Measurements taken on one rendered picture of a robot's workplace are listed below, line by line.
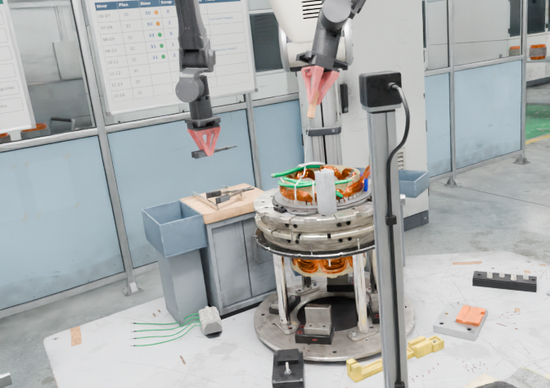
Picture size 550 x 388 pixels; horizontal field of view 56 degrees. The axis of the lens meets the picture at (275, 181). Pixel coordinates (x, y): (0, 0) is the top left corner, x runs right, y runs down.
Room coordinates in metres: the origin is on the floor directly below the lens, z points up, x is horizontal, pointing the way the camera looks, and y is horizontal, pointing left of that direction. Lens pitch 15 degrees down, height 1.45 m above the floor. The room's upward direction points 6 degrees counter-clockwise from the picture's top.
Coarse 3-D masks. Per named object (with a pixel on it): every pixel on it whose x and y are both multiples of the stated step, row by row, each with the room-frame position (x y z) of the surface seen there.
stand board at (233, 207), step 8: (240, 184) 1.44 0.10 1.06; (248, 192) 1.35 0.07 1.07; (256, 192) 1.34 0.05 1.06; (184, 200) 1.34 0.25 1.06; (192, 200) 1.34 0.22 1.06; (232, 200) 1.29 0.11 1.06; (248, 200) 1.28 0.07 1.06; (200, 208) 1.25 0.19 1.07; (208, 208) 1.25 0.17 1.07; (224, 208) 1.23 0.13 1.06; (232, 208) 1.23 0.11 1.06; (240, 208) 1.24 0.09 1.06; (248, 208) 1.25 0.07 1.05; (208, 216) 1.20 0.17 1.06; (216, 216) 1.21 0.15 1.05; (224, 216) 1.22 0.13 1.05; (232, 216) 1.23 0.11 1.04
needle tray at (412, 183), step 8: (360, 168) 1.48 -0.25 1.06; (368, 176) 1.46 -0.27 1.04; (400, 176) 1.41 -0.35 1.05; (408, 176) 1.39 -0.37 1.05; (416, 176) 1.38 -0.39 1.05; (424, 176) 1.33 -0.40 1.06; (400, 184) 1.30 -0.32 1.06; (408, 184) 1.28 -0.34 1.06; (416, 184) 1.28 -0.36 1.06; (424, 184) 1.33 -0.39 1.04; (400, 192) 1.30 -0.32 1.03; (408, 192) 1.28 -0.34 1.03; (416, 192) 1.28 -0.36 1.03; (400, 208) 1.38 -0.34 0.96; (400, 216) 1.38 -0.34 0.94; (368, 264) 1.38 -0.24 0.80
